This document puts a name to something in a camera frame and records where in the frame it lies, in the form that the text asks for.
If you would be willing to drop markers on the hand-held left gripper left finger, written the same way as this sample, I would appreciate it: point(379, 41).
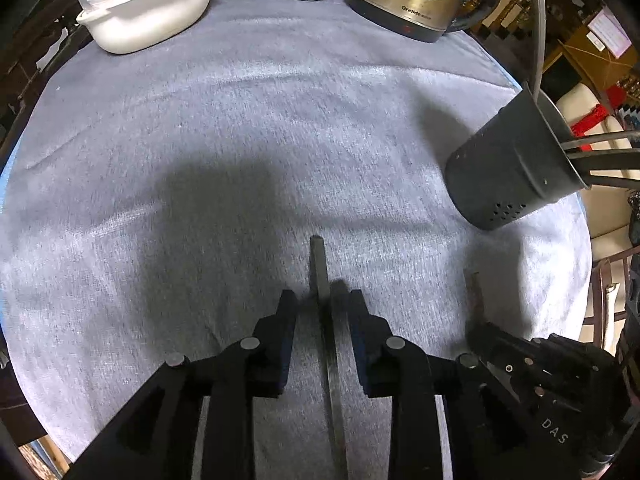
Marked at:
point(286, 347)

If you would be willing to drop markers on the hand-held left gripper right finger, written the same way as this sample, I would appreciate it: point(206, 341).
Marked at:
point(359, 352)

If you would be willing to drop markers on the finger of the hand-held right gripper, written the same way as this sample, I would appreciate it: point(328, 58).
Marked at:
point(530, 385)
point(500, 342)

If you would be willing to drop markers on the dark metal chopstick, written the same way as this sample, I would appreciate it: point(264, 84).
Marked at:
point(325, 310)

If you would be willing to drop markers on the brown wooden chopstick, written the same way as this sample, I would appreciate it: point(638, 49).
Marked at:
point(472, 290)

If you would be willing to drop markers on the dark grey utensil holder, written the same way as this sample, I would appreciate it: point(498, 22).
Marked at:
point(510, 170)

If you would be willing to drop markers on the dark wooden chair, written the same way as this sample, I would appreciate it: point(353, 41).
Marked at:
point(610, 300)

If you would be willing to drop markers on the cream upholstered chair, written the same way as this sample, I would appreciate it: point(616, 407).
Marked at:
point(610, 210)

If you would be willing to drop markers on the grey tablecloth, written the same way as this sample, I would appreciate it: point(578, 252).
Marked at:
point(200, 160)

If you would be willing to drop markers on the pink paper sheet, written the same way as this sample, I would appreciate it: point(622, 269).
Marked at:
point(607, 32)

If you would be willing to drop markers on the white plastic basin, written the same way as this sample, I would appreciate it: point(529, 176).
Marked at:
point(150, 15)

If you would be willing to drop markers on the carved dark wooden table rim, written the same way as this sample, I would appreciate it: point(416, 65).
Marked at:
point(30, 50)

